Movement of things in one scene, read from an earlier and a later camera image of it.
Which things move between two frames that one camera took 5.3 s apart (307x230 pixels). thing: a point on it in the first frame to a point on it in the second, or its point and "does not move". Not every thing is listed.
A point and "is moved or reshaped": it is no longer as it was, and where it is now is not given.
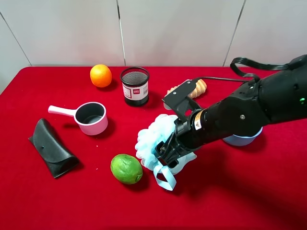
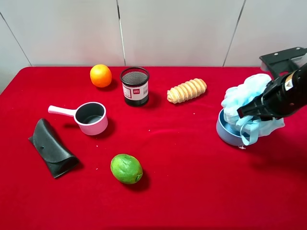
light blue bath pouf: [160, 129] is moved or reshaped
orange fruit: [100, 75] does not move
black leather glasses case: [54, 155] does not move
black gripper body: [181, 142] to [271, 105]
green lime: [126, 169] does not move
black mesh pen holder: [135, 82] does not move
